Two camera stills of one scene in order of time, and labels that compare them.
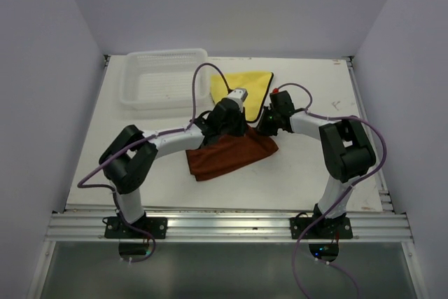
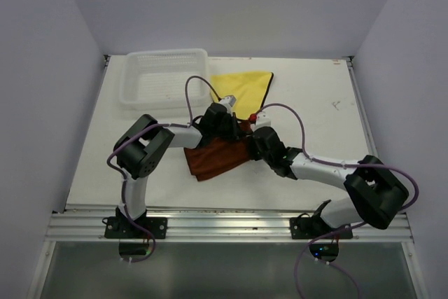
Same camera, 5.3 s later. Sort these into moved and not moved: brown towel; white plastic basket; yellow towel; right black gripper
Moved: right black gripper
Not moved: brown towel; white plastic basket; yellow towel
